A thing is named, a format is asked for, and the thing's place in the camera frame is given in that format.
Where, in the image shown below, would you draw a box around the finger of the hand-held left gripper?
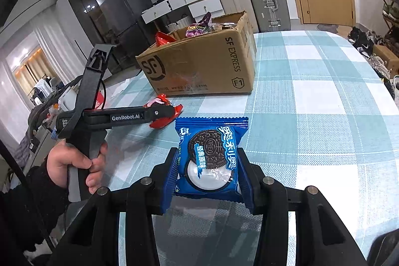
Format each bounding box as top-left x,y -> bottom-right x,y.
143,105 -> 175,127

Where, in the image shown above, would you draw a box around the blue cookie packet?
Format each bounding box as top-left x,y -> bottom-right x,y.
170,116 -> 249,203

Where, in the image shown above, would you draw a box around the red gift bag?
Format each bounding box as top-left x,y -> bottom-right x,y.
93,89 -> 105,111

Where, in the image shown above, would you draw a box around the grey door mat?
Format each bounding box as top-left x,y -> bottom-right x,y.
316,23 -> 339,33

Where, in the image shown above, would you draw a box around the white grey laundry basket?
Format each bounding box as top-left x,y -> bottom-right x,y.
165,13 -> 191,33

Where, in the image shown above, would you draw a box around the person's left hand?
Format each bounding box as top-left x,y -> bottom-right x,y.
46,140 -> 108,194

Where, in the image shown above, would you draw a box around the white desk with drawers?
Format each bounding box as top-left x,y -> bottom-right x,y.
141,0 -> 225,27

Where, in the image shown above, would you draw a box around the white sheer curtain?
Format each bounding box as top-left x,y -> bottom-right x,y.
34,25 -> 82,83

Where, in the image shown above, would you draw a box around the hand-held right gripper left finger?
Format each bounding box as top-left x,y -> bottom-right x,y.
47,148 -> 180,266

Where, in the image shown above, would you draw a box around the person's left forearm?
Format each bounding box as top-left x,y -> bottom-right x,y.
0,164 -> 70,266

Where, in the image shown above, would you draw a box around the brown cardboard box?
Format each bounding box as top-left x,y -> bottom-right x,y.
135,11 -> 257,96

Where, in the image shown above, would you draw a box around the small closed cardboard box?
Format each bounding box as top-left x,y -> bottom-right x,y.
372,44 -> 399,75

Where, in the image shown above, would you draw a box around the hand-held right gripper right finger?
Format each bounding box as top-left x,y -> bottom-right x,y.
238,149 -> 368,266

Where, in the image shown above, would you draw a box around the pile of sneakers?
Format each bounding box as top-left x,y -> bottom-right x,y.
347,26 -> 399,83

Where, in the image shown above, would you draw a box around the purple snack packet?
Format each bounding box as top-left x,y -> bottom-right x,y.
186,12 -> 213,38

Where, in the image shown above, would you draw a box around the red cookie packet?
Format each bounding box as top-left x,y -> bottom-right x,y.
143,93 -> 185,129

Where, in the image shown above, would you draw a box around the rows of assorted shoes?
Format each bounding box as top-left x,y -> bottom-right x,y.
378,0 -> 399,36

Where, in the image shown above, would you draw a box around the clothes rack with garments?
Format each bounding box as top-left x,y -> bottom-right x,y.
29,76 -> 59,105

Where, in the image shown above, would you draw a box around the white kettle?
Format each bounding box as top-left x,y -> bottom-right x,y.
59,88 -> 77,111

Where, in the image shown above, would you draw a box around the large red snack packet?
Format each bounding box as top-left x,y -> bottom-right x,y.
155,30 -> 178,47

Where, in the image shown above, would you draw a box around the dark grey refrigerator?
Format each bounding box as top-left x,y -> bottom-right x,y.
95,0 -> 157,68

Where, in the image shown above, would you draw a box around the wooden shoe rack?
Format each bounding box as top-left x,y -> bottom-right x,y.
378,0 -> 399,36

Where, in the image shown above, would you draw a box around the black trash bin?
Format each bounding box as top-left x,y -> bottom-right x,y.
383,73 -> 399,105

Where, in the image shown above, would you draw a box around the dark glass cabinet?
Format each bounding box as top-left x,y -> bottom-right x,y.
64,0 -> 107,45

